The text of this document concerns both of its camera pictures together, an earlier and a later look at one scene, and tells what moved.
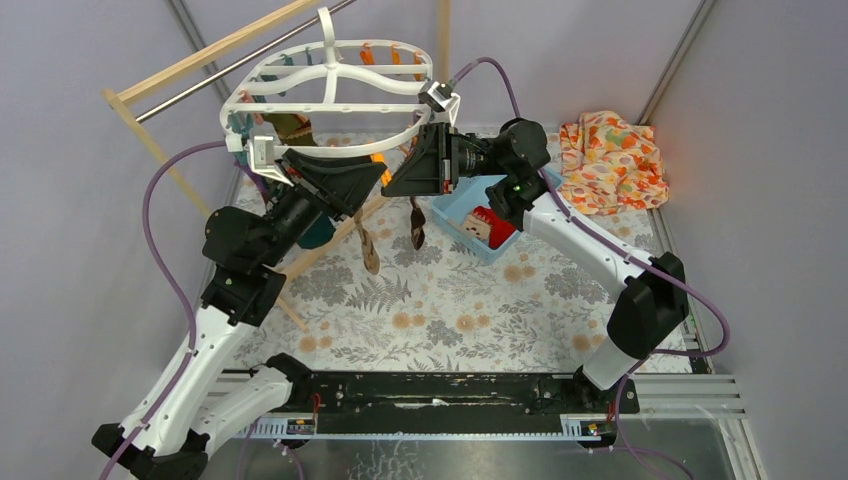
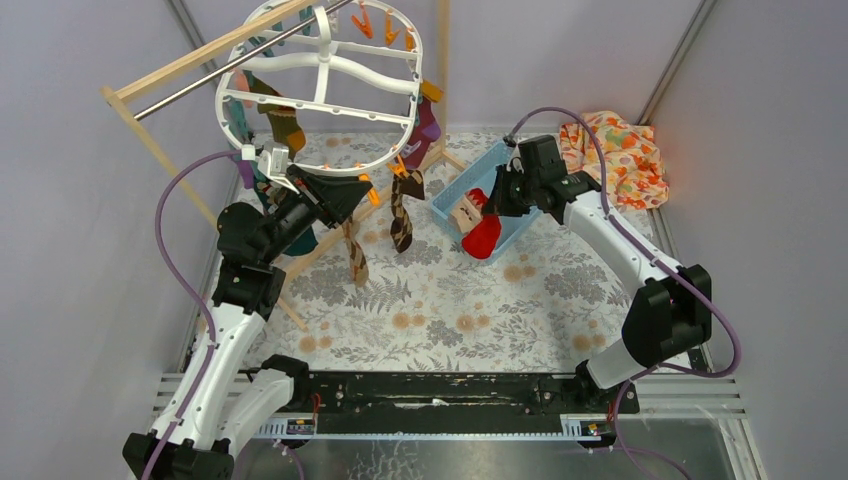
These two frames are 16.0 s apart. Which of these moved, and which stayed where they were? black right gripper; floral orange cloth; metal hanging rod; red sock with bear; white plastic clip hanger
Moved: red sock with bear; black right gripper; white plastic clip hanger
Stayed: floral orange cloth; metal hanging rod
